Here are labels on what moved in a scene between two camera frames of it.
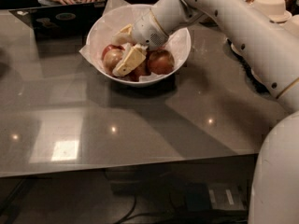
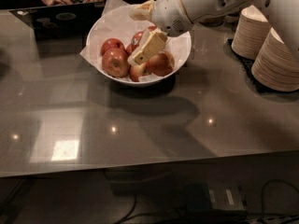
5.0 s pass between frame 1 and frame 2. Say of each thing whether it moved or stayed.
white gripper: moved
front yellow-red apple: stayed
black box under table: stayed
